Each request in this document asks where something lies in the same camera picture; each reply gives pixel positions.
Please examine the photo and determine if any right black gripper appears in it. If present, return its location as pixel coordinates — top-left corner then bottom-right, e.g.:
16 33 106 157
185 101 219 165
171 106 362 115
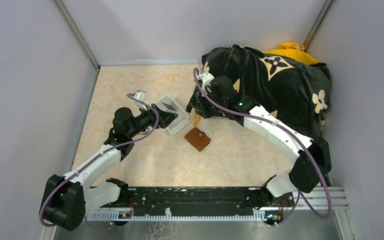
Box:
195 87 227 120

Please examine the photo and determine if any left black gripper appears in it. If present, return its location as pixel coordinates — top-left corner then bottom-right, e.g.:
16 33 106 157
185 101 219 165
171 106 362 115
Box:
127 102 178 138

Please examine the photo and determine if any white translucent plastic card box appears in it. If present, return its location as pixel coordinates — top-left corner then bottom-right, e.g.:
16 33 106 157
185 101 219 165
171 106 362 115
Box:
154 94 190 136

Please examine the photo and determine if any thin credit card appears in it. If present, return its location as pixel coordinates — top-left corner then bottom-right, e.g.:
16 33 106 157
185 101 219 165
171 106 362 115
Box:
189 109 202 128

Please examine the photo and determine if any brown leather card holder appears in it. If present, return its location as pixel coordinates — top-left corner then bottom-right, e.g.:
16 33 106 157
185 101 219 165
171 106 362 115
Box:
184 127 211 152

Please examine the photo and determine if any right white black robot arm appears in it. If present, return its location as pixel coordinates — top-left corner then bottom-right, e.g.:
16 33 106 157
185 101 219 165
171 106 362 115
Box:
191 71 332 206

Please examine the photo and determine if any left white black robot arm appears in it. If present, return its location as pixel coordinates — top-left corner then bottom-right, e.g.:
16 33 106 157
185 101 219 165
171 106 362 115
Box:
39 104 178 231

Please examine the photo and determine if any black floral plush blanket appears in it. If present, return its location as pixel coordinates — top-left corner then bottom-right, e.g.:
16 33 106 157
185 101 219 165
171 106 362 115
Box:
201 44 333 138

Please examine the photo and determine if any yellow cloth bundle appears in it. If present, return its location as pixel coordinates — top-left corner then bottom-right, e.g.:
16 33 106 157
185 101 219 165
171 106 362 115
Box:
263 42 319 65

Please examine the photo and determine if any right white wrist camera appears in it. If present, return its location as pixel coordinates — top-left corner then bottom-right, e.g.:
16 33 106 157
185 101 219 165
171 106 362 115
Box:
196 72 215 94

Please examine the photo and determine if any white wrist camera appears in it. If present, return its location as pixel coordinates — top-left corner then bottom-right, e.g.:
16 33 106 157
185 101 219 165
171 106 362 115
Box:
133 90 147 110
196 72 215 94

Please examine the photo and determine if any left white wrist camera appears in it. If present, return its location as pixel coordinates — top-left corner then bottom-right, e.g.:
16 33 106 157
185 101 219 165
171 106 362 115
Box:
133 90 147 110

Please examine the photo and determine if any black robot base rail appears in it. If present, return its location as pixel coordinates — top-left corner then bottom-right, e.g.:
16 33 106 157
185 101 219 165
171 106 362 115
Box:
103 186 295 217

